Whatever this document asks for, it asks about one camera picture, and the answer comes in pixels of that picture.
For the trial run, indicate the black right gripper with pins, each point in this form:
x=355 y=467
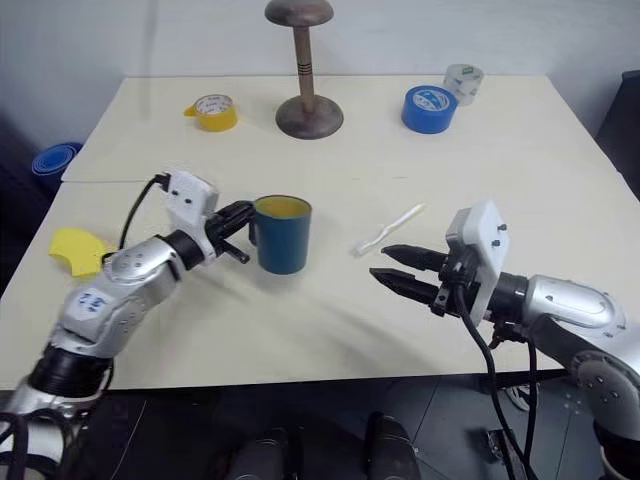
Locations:
x=454 y=282

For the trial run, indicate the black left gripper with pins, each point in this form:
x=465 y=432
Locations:
x=216 y=229

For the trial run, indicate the blue mug with yellow inside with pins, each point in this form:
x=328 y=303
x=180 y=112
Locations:
x=283 y=240

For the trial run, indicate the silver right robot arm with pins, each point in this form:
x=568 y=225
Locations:
x=575 y=320

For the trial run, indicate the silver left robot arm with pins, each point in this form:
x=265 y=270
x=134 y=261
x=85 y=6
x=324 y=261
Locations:
x=120 y=285

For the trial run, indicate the white toothbrush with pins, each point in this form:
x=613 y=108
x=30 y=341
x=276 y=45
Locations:
x=389 y=231

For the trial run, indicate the brown wooden hat stand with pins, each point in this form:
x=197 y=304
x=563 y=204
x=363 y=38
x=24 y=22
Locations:
x=306 y=75

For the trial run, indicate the yellow tape roll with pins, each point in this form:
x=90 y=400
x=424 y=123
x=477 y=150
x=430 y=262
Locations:
x=216 y=113

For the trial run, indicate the blue tape roll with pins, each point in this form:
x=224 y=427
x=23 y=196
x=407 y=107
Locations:
x=429 y=107

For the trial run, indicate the yellow foam piece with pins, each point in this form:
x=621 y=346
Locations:
x=75 y=252

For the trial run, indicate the white shoe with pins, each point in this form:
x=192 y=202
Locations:
x=520 y=396

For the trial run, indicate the dark rounded shape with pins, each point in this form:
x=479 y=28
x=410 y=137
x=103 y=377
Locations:
x=392 y=447
x=265 y=455

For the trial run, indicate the clear tape roll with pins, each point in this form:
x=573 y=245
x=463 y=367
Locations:
x=463 y=82

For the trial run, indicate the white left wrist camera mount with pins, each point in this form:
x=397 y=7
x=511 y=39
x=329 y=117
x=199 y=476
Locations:
x=189 y=197

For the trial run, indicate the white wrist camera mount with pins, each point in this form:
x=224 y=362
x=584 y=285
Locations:
x=189 y=197
x=481 y=250

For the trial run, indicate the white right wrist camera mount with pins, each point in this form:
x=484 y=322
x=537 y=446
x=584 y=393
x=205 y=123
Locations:
x=481 y=250

